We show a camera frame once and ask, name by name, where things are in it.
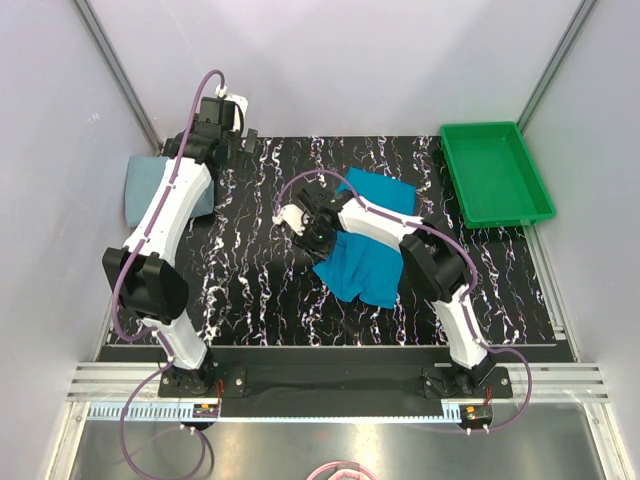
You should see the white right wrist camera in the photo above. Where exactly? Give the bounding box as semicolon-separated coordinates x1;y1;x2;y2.
272;204;306;236

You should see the bright blue t shirt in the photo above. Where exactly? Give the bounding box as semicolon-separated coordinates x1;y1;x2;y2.
313;167;416;309

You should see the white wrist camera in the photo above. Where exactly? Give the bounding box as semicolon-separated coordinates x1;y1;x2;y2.
215;85;249;135
272;204;306;236

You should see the orange connector block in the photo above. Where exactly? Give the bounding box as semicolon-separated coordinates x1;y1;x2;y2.
193;403;220;418
461;404;493;424

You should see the right orange connector block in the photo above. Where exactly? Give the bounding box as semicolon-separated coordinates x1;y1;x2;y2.
461;404;493;424

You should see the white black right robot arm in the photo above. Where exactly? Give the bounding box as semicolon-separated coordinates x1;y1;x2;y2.
273;185;495;398

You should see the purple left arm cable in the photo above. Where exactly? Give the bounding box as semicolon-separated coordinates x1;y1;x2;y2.
110;69;226;476

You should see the folded light blue t shirt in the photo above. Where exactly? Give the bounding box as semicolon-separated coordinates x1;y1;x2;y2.
123;154;217;229

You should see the left orange connector block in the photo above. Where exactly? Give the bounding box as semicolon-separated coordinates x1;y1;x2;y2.
193;403;220;418

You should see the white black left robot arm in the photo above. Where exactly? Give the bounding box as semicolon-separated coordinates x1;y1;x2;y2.
102;94;257;396

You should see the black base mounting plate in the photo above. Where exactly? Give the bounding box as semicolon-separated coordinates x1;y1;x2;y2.
159;363;513;400

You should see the green plastic bin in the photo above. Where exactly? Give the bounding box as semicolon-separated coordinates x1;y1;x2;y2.
440;121;556;229

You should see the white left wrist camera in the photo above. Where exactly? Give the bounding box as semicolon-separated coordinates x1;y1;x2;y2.
215;85;249;135

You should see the white slotted cable duct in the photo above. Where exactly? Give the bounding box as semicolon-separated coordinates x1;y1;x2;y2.
87;403;469;422

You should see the aluminium frame rail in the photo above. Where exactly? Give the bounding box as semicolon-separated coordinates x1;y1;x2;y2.
67;362;612;404

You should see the pink cable coil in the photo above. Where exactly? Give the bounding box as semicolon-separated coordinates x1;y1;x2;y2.
305;462;376;480

